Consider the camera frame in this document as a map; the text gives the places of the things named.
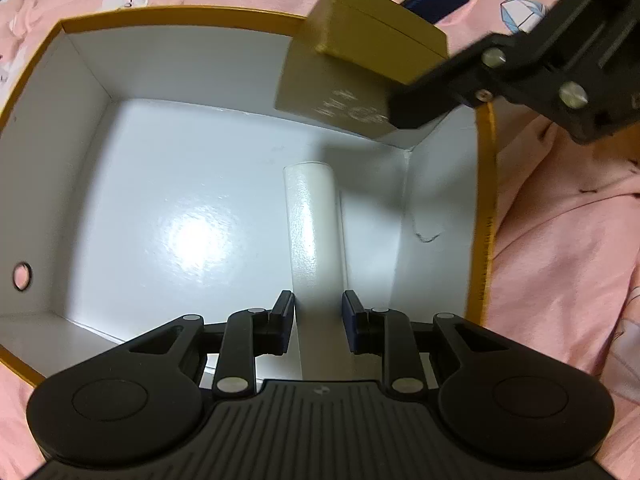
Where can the pink patterned bed duvet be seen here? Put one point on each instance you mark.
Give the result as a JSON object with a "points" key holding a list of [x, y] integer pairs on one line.
{"points": [[565, 270]]}

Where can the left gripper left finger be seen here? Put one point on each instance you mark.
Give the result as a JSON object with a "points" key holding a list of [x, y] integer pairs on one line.
{"points": [[273, 328]]}

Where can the gold rectangular box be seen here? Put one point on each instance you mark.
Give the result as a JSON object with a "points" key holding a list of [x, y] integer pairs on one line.
{"points": [[349, 56]]}

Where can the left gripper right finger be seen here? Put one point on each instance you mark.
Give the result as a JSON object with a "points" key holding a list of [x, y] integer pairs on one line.
{"points": [[363, 327]]}

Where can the white box with orange rim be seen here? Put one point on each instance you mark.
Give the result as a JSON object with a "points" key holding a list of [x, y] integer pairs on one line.
{"points": [[142, 179]]}

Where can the white cylindrical tube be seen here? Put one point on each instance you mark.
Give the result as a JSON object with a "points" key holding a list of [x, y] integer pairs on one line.
{"points": [[313, 208]]}

